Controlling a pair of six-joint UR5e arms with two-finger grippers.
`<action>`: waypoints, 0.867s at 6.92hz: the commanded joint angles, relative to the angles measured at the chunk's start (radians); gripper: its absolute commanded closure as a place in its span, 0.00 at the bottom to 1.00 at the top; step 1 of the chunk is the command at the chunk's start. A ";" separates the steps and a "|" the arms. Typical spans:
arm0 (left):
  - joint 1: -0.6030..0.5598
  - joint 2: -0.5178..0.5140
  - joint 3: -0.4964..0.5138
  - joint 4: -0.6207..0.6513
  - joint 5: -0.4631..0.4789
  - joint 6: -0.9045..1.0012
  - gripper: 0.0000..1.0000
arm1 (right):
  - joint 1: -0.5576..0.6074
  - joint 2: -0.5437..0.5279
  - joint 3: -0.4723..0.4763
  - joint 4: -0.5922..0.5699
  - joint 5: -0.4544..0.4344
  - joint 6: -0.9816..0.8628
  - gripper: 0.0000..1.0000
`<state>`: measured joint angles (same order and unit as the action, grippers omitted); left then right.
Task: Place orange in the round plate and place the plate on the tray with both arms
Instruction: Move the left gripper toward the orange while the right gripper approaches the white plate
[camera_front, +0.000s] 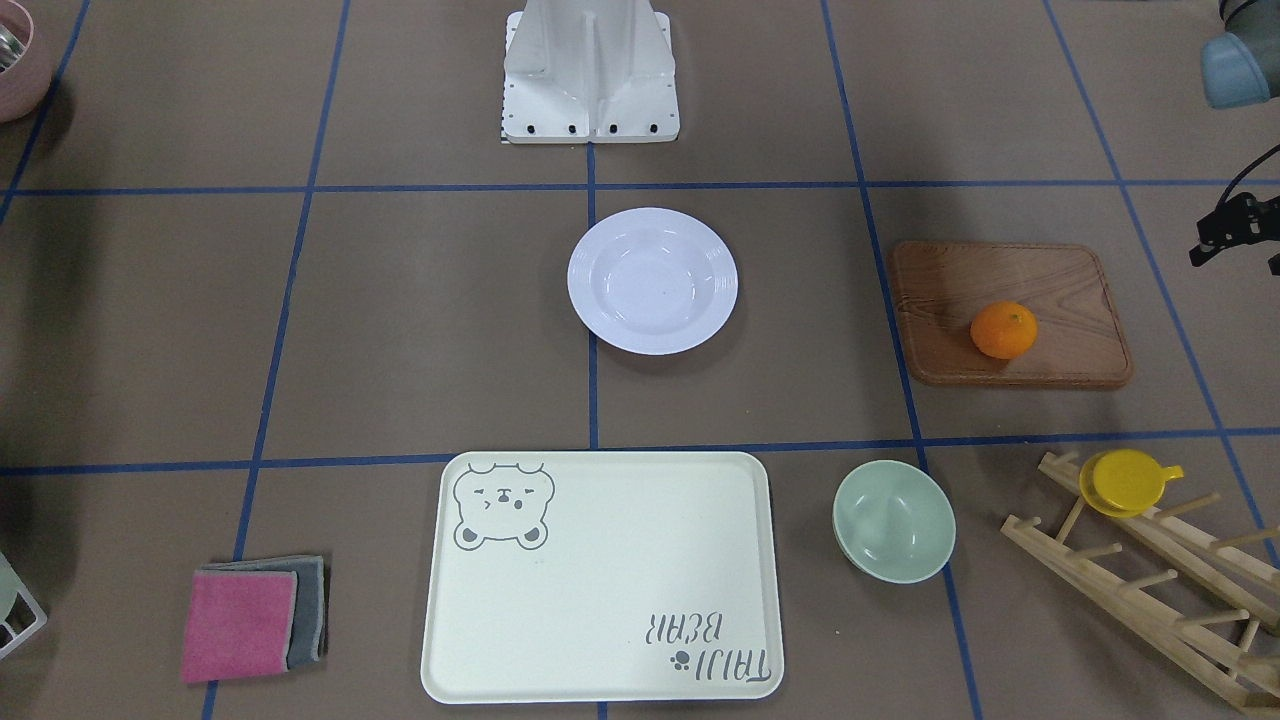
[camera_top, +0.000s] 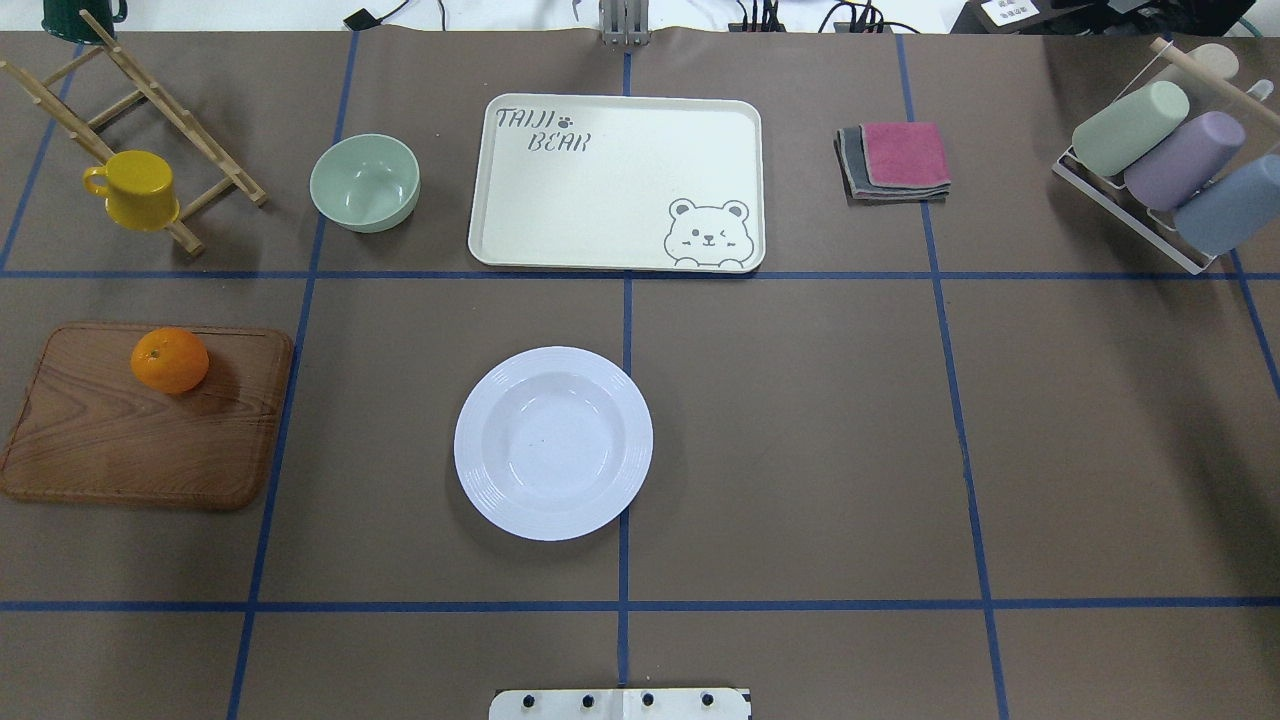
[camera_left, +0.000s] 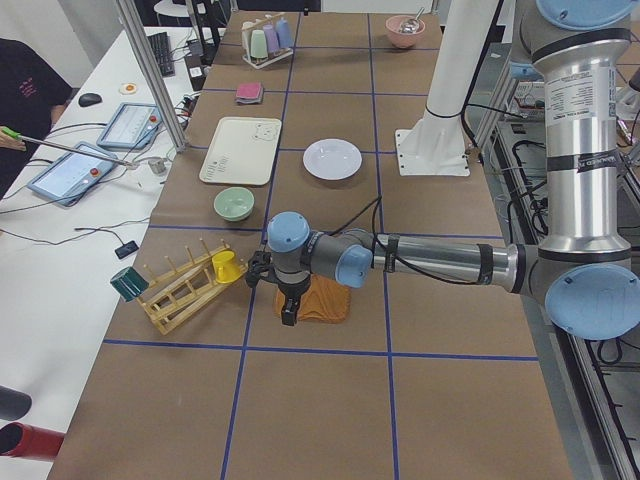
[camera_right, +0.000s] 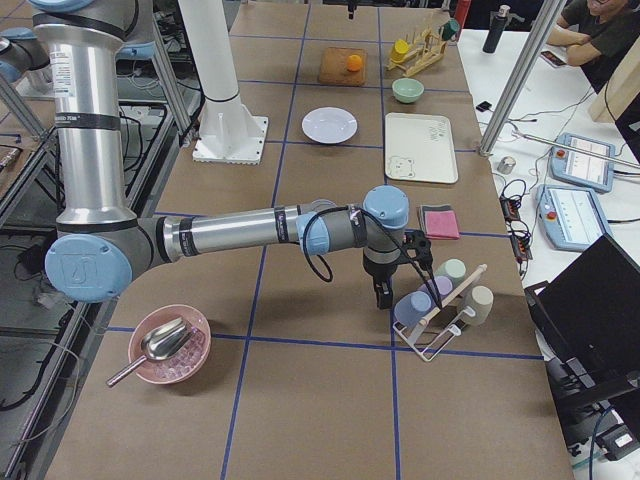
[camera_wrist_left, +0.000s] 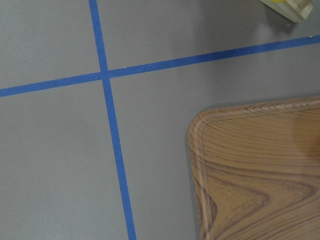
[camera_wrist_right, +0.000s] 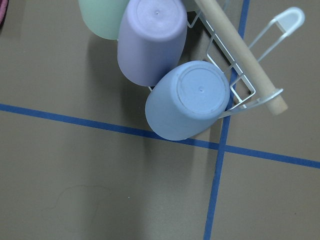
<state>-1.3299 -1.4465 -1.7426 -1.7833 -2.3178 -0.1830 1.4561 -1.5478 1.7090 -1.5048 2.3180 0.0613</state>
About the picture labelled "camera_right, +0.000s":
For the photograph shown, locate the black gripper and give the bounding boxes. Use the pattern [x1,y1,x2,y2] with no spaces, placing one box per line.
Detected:
[363,248,401,310]

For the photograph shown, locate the orange fruit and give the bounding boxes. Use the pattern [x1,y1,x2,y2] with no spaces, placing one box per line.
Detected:
[346,54,363,73]

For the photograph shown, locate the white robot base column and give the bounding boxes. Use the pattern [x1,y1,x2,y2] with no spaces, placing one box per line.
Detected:
[179,0,269,165]

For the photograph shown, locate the cream bear tray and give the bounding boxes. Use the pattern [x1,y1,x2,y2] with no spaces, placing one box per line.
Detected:
[384,113,458,184]

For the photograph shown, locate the blue tumbler cup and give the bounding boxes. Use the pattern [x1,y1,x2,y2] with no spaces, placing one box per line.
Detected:
[393,291,433,327]

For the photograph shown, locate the purple tumbler cup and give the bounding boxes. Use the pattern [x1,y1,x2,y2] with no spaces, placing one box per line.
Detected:
[416,276,453,305]

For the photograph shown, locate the green tumbler cup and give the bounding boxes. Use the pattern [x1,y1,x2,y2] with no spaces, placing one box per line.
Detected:
[435,258,466,288]

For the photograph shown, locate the pink cloth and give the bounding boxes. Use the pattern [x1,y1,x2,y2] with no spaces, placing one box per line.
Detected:
[424,210,460,240]

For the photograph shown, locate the grey cloth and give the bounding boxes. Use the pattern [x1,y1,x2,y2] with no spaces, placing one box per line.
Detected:
[418,204,454,235]

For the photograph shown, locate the beige tumbler cup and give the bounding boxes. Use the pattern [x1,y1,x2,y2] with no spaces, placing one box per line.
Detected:
[458,285,494,326]

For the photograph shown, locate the white round plate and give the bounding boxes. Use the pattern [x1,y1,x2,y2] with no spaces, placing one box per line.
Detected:
[301,107,358,145]

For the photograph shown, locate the small metal weight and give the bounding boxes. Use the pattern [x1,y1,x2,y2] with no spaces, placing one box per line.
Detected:
[496,156,516,175]

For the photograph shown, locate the green ceramic bowl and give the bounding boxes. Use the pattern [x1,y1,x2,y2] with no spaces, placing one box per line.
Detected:
[391,78,424,104]

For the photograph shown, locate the near teach pendant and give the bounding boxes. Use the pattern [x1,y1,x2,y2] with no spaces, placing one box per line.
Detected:
[536,185,612,252]

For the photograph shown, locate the teach pendant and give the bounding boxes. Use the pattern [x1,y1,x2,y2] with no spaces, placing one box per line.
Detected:
[550,133,615,193]
[536,185,612,252]

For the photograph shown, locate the metal grabber stick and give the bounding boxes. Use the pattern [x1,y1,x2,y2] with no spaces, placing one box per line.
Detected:
[512,131,639,170]

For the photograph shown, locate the black monitor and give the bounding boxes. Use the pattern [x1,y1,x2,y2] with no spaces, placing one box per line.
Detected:
[529,234,639,434]

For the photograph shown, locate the small black sensor puck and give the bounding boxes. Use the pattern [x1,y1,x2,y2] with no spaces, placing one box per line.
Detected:
[476,101,491,112]

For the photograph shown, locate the pink bowl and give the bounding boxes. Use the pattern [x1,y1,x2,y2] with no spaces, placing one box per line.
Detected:
[128,304,212,385]

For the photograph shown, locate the far teach pendant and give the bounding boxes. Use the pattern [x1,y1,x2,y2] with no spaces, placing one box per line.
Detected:
[550,133,615,193]

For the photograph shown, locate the wooden cutting board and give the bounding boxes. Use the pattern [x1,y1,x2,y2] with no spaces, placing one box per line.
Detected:
[318,47,367,87]

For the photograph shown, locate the metal scoop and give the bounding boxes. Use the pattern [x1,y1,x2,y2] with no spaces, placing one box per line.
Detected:
[106,317,192,388]

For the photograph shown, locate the yellow mug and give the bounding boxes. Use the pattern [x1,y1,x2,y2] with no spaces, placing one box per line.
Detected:
[389,39,410,64]

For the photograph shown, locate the wooden cup rack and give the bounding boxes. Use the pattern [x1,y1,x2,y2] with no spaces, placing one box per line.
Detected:
[386,14,448,78]

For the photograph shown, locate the dark green mug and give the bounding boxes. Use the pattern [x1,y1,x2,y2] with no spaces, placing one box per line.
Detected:
[438,18,460,42]

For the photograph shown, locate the black water bottle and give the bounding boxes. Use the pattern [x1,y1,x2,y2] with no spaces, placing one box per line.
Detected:
[482,4,511,54]

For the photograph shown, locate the seated person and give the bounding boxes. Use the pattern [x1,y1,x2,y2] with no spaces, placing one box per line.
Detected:
[546,0,639,92]

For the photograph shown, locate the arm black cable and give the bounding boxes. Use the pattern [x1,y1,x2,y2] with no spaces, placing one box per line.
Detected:
[302,205,444,310]

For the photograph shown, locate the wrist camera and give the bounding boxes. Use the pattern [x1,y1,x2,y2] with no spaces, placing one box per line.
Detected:
[403,229,433,270]

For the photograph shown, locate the white wire cup rack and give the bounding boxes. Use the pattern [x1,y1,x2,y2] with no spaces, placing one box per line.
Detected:
[392,264,488,362]

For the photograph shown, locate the aluminium frame post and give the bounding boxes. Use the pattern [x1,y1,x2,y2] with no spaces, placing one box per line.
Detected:
[477,0,566,158]

